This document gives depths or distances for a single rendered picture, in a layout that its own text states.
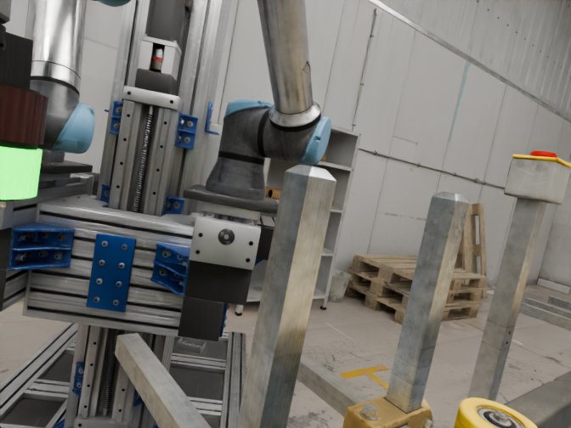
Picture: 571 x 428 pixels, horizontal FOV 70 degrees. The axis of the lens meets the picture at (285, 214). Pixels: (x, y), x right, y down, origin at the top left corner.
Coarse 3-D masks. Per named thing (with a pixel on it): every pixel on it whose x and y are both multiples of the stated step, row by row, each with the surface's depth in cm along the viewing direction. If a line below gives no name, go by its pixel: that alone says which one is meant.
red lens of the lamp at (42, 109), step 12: (0, 84) 16; (0, 96) 16; (12, 96) 17; (24, 96) 17; (36, 96) 18; (0, 108) 16; (12, 108) 17; (24, 108) 17; (36, 108) 18; (0, 120) 16; (12, 120) 17; (24, 120) 17; (36, 120) 18; (0, 132) 16; (12, 132) 17; (24, 132) 17; (36, 132) 18
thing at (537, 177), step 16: (512, 160) 69; (528, 160) 67; (544, 160) 65; (560, 160) 64; (512, 176) 69; (528, 176) 67; (544, 176) 65; (560, 176) 66; (512, 192) 68; (528, 192) 67; (544, 192) 65; (560, 192) 67
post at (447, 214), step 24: (432, 216) 53; (456, 216) 51; (432, 240) 53; (456, 240) 53; (432, 264) 52; (432, 288) 52; (408, 312) 55; (432, 312) 53; (408, 336) 54; (432, 336) 54; (408, 360) 54; (408, 384) 54; (408, 408) 54
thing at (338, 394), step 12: (300, 360) 65; (312, 360) 66; (300, 372) 64; (312, 372) 62; (324, 372) 63; (312, 384) 62; (324, 384) 60; (336, 384) 60; (348, 384) 60; (324, 396) 60; (336, 396) 58; (348, 396) 57; (360, 396) 58; (336, 408) 58
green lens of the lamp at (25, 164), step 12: (0, 156) 17; (12, 156) 17; (24, 156) 18; (36, 156) 19; (0, 168) 17; (12, 168) 17; (24, 168) 18; (36, 168) 19; (0, 180) 17; (12, 180) 17; (24, 180) 18; (36, 180) 19; (0, 192) 17; (12, 192) 17; (24, 192) 18; (36, 192) 19
